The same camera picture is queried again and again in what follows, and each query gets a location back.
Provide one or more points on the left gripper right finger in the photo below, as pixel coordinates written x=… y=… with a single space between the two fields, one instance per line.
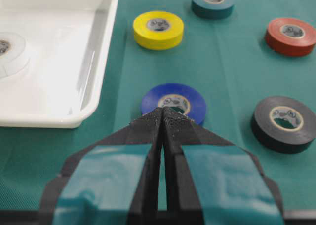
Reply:
x=210 y=181

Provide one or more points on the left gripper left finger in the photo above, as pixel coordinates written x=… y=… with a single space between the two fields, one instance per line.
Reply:
x=111 y=182

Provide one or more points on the blue tape roll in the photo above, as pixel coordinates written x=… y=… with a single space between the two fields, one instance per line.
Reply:
x=181 y=98

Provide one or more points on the yellow tape roll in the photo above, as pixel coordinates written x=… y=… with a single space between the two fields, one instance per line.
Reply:
x=158 y=30

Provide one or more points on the white tape roll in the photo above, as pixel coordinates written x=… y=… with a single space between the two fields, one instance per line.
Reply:
x=14 y=53

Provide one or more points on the teal green tape roll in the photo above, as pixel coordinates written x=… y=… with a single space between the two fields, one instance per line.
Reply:
x=212 y=9

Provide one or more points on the black tape roll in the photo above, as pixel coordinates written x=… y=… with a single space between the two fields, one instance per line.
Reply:
x=284 y=124

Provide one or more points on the white plastic tray case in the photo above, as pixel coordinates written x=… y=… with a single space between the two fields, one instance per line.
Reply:
x=62 y=68

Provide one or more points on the orange red tape roll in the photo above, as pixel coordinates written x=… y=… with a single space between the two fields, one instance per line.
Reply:
x=290 y=37

